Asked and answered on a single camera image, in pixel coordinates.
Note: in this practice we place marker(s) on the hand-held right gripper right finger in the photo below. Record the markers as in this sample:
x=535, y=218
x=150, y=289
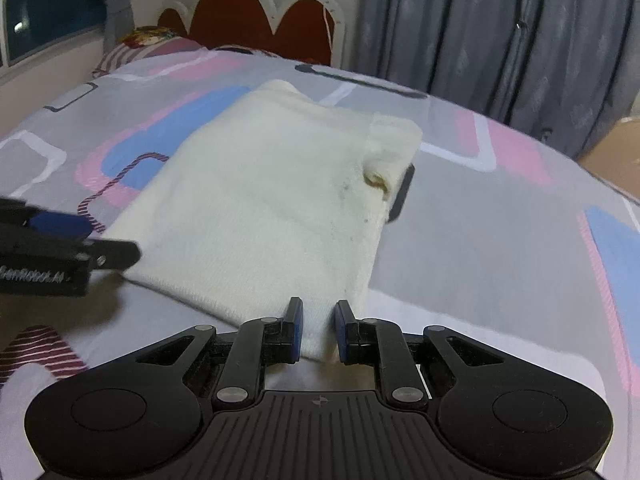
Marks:
x=342, y=332

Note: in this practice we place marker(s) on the window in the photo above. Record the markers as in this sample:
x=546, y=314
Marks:
x=50, y=5

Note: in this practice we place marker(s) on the red gold floral cloth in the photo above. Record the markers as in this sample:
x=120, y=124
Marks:
x=150, y=36

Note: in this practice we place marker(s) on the pink striped pillow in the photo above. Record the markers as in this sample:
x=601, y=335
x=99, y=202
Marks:
x=145, y=57

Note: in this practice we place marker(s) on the red scalloped headboard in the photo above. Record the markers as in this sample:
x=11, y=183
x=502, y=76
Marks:
x=300, y=30

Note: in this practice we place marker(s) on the blue-grey floral curtain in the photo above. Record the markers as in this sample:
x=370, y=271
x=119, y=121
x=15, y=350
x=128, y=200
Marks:
x=475, y=25

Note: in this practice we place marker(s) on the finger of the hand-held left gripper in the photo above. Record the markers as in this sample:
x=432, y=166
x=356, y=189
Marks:
x=60, y=226
x=117, y=254

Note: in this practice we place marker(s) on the cardboard box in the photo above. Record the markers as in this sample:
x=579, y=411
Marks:
x=617, y=155

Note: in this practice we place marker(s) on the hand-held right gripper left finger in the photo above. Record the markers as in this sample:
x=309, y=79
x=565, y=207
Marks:
x=295, y=330

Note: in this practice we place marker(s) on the cream knit sweater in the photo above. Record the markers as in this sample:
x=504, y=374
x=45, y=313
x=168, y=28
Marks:
x=260, y=200

